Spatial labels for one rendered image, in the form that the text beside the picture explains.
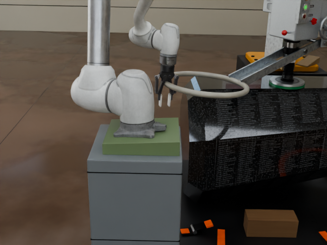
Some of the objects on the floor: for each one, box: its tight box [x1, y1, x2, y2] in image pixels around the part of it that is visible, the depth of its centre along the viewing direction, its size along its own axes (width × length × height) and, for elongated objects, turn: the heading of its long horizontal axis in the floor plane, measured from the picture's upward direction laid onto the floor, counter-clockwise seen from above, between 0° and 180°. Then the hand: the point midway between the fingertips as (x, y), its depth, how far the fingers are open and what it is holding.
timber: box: [243, 209, 299, 238], centre depth 270 cm, size 30×12×12 cm, turn 87°
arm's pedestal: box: [87, 124, 183, 245], centre depth 218 cm, size 50×50×80 cm
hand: (164, 100), depth 243 cm, fingers closed on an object, 4 cm apart
